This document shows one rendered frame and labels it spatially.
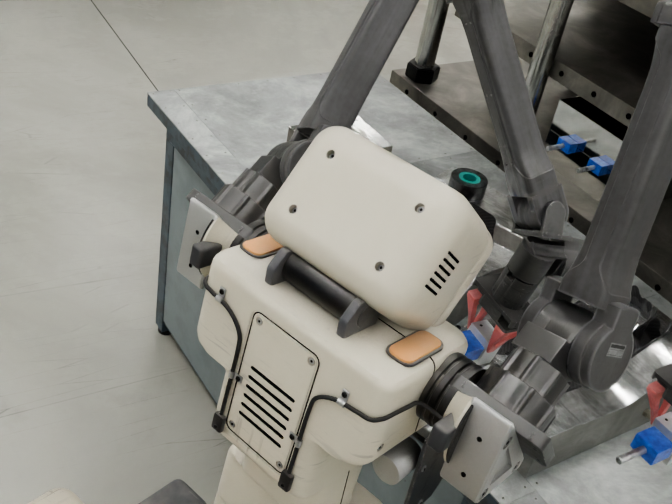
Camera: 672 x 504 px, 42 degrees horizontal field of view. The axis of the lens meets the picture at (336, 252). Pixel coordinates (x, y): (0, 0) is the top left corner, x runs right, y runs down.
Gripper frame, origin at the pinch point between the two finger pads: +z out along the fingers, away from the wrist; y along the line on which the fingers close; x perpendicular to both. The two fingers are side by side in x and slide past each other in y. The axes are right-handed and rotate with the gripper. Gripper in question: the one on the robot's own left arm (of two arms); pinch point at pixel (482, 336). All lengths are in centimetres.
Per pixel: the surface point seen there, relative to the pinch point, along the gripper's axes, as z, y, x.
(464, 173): 1, 42, -31
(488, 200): 3.1, 35.3, -33.8
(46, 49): 131, 301, -43
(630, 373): -1.3, -14.7, -22.7
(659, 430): -6.4, -27.6, -10.5
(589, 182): 7, 43, -80
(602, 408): 1.2, -18.0, -13.6
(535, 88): -3, 68, -75
